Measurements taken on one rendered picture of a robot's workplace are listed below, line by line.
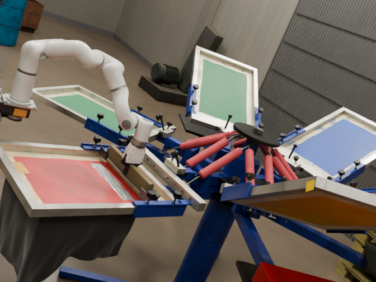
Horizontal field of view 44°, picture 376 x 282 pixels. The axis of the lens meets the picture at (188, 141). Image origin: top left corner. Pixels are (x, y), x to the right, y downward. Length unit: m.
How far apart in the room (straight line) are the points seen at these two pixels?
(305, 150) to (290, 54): 3.82
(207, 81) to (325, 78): 3.13
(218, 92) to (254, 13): 4.71
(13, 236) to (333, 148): 2.37
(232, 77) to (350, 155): 1.15
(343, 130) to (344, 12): 3.20
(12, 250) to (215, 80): 2.21
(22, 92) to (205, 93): 1.68
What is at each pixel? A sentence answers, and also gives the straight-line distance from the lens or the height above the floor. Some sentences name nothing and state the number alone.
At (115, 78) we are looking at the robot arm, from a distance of 2.23.
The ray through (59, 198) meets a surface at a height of 0.96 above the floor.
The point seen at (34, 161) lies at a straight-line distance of 2.30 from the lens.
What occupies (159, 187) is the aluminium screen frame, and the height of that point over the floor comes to 0.98.
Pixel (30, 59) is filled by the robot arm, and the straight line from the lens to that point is 2.36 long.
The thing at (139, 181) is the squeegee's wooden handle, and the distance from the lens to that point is 2.26.
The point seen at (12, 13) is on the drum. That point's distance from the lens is 8.38.
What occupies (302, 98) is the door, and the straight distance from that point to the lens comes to 6.83.
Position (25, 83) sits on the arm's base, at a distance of 2.40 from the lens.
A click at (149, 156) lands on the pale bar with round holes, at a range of 2.58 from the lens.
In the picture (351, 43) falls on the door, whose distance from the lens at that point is 6.54.
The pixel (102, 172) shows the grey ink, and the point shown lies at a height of 0.96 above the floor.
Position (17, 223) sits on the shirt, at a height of 0.75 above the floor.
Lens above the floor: 1.93
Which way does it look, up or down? 17 degrees down
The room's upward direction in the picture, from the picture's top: 22 degrees clockwise
